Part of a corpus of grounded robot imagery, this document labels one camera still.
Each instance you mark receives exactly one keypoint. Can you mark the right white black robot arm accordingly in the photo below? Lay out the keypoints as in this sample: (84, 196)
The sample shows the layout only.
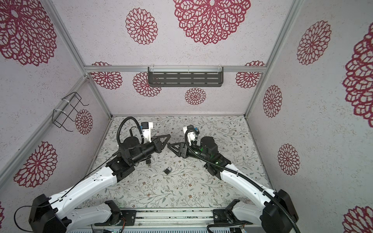
(247, 180)

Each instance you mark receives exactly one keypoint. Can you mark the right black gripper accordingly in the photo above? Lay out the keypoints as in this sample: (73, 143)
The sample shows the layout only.
(185, 150)

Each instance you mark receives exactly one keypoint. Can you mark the grey slotted wall shelf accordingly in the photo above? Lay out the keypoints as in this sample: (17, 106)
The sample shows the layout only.
(185, 77)

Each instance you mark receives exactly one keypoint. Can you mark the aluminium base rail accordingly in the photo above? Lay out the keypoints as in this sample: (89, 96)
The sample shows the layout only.
(174, 218)

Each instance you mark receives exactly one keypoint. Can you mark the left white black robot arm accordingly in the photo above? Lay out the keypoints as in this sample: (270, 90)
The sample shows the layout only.
(122, 165)

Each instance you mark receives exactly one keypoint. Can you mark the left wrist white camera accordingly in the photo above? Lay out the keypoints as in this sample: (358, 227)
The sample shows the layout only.
(146, 130)

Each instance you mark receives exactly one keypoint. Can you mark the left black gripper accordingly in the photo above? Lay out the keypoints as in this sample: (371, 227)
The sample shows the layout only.
(157, 143)

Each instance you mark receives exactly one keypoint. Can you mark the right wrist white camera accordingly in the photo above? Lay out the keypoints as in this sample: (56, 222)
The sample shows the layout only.
(192, 136)

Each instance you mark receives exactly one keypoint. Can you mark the wrist white camera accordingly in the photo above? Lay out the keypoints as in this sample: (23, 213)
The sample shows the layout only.
(192, 136)
(146, 130)

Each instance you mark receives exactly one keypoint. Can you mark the black wire wall rack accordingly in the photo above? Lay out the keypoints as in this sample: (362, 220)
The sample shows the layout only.
(62, 114)

